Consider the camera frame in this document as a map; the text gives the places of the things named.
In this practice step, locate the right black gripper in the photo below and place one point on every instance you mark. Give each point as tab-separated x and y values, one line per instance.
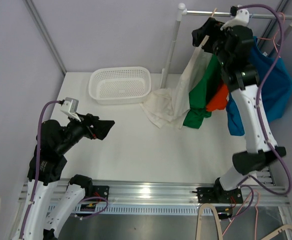
213	29

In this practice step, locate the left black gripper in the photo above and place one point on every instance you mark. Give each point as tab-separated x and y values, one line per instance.
89	119

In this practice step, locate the green t shirt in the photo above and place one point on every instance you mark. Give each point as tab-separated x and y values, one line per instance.
207	78

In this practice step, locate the white t shirt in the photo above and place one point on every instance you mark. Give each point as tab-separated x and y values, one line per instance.
169	106

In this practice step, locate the orange t shirt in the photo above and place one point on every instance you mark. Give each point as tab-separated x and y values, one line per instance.
219	100

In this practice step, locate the beige plastic hanger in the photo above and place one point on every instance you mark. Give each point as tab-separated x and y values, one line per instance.
210	25

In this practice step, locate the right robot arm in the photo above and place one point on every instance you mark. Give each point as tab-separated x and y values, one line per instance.
232	45

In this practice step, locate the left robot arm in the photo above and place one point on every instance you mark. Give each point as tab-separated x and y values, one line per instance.
44	173

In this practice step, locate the blue t shirt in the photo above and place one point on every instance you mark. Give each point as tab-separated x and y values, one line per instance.
275	93

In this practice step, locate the beige hanger on floor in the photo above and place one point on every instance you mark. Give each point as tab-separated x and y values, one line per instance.
208	227

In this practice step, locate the pink hanger on floor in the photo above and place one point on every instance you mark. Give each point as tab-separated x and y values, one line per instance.
256	217

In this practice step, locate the beige hanger at corner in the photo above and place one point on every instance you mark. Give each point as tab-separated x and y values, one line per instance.
284	228

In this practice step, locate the metal clothes rack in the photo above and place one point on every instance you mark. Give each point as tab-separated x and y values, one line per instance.
183	11

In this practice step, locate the white plastic basket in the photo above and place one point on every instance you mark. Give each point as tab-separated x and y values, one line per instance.
120	85

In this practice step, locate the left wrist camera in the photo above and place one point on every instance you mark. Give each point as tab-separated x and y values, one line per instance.
69	108

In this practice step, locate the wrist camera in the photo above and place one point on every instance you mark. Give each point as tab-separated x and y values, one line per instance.
69	108
240	17

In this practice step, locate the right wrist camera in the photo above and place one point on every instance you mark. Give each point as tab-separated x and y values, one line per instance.
240	17

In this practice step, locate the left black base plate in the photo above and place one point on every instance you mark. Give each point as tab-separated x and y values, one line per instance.
98	191

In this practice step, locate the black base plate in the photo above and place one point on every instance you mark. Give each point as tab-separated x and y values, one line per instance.
215	195
98	191

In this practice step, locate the pink wire hanger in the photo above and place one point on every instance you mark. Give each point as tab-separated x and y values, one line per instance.
270	40

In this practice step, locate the aluminium mounting rail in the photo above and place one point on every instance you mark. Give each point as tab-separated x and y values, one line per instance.
157	198

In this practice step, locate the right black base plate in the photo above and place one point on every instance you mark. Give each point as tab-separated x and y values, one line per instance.
215	195

